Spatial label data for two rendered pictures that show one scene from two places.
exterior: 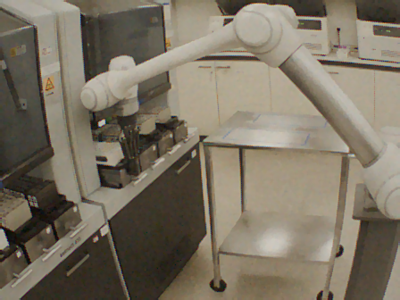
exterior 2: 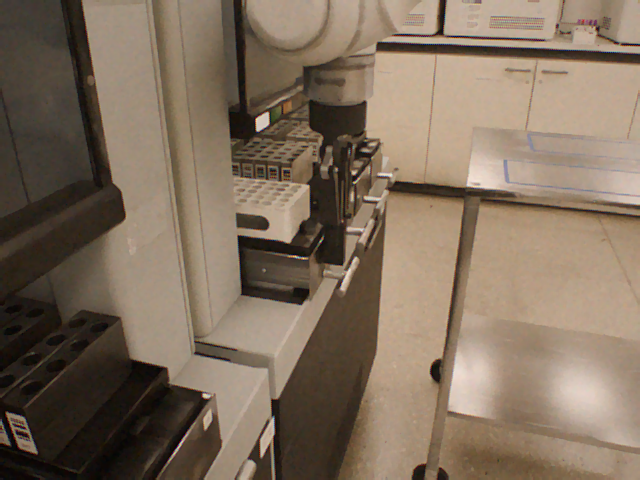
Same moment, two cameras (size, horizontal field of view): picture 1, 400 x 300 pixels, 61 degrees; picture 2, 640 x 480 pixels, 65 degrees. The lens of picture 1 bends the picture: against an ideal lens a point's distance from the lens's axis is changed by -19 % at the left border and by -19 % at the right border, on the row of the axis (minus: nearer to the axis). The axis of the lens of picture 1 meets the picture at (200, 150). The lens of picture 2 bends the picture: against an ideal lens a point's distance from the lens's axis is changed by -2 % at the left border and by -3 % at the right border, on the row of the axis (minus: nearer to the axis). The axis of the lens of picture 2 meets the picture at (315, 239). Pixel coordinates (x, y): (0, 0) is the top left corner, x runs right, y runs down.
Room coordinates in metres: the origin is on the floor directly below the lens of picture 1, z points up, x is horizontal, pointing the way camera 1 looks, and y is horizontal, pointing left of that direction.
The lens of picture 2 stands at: (0.75, 0.37, 1.13)
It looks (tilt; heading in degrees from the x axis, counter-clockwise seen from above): 26 degrees down; 352
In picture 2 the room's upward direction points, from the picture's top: straight up
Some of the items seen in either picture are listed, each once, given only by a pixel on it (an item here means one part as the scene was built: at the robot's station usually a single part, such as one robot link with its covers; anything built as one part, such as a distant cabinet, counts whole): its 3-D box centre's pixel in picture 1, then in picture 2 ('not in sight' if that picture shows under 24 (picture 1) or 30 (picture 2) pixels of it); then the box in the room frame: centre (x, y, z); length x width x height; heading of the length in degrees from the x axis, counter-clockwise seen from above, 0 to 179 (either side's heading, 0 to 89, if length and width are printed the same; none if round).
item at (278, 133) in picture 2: not in sight; (279, 142); (1.76, 0.30, 0.85); 0.12 x 0.02 x 0.06; 155
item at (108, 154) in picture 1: (91, 154); (207, 205); (1.48, 0.43, 0.83); 0.30 x 0.10 x 0.06; 65
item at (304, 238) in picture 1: (287, 211); (578, 330); (1.63, -0.38, 0.41); 0.67 x 0.46 x 0.82; 65
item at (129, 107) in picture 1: (125, 105); (338, 77); (1.40, 0.25, 1.03); 0.09 x 0.09 x 0.06
